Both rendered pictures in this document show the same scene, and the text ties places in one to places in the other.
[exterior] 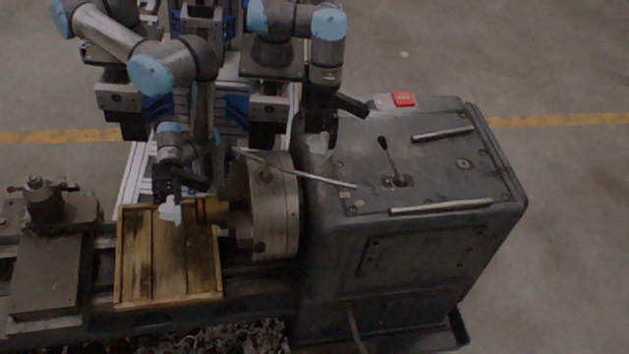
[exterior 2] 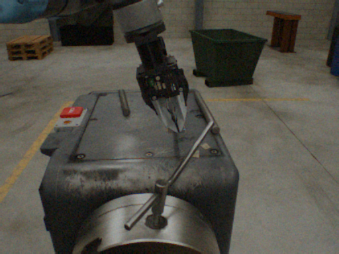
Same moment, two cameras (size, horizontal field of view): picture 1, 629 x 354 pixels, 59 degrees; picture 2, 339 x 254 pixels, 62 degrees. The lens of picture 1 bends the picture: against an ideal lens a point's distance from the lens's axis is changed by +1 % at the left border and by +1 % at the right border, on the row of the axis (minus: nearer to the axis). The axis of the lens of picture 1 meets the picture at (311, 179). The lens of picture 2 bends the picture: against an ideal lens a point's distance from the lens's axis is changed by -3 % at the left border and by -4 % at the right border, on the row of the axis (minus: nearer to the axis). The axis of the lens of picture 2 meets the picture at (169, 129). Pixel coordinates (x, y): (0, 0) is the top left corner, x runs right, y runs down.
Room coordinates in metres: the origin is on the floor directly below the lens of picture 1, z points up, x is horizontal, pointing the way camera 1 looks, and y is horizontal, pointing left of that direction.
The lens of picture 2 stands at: (0.81, 0.49, 1.61)
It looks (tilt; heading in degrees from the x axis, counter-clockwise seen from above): 27 degrees down; 284
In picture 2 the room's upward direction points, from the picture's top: straight up
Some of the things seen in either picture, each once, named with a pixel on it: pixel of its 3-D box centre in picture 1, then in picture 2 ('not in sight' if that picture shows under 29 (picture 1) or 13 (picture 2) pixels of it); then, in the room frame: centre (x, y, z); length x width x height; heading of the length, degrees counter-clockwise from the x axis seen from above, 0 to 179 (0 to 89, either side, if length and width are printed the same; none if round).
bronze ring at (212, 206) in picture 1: (211, 209); not in sight; (0.90, 0.26, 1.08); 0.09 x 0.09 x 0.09; 19
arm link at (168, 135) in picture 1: (169, 141); not in sight; (1.12, 0.45, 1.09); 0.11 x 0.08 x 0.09; 18
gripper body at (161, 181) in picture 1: (167, 182); not in sight; (0.96, 0.41, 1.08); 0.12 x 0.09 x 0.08; 18
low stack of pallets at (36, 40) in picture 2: not in sight; (31, 47); (6.30, -6.08, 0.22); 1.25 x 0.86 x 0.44; 110
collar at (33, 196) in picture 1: (37, 187); not in sight; (0.83, 0.71, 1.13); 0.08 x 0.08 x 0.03
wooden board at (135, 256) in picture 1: (168, 251); not in sight; (0.86, 0.39, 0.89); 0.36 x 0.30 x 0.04; 19
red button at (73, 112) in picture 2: (402, 99); (71, 113); (1.31, -0.23, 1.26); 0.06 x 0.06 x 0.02; 19
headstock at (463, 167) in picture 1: (391, 193); (140, 172); (1.09, -0.25, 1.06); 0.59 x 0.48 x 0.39; 109
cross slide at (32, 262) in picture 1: (51, 245); not in sight; (0.77, 0.70, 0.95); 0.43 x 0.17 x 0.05; 19
